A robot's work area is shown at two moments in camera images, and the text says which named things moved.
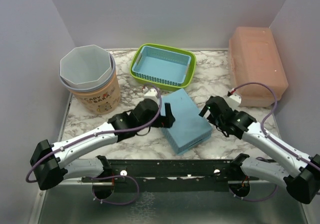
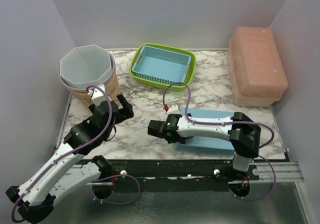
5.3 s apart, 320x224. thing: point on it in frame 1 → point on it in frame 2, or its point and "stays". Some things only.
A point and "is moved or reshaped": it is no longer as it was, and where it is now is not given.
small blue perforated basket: [168, 67] stays
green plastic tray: [190, 72] stays
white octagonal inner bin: [85, 66] stays
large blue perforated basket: [190, 128] is moved or reshaped
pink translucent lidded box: [254, 58] stays
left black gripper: [165, 122] → [126, 112]
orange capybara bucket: [101, 97] stays
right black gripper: [204, 110] → [180, 139]
